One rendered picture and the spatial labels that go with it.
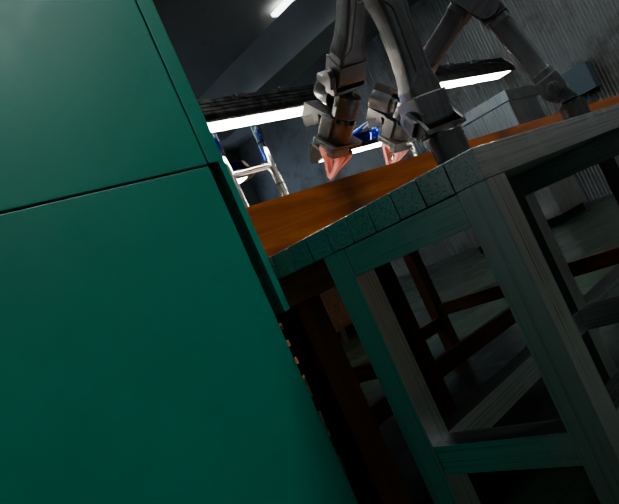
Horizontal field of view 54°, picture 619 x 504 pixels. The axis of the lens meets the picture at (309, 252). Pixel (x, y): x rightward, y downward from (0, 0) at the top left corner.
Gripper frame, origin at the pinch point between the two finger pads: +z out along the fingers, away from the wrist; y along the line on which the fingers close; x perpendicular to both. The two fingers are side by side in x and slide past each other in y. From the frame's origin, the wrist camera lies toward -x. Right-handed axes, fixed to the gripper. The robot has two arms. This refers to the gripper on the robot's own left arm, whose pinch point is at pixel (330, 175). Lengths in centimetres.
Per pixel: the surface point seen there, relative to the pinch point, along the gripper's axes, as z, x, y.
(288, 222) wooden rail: -7.2, 19.1, 32.8
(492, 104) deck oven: 158, -252, -609
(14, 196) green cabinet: -19, 11, 75
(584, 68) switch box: 117, -223, -785
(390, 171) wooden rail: -9.3, 16.6, 1.5
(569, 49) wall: 104, -261, -805
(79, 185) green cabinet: -19, 11, 67
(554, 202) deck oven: 238, -131, -612
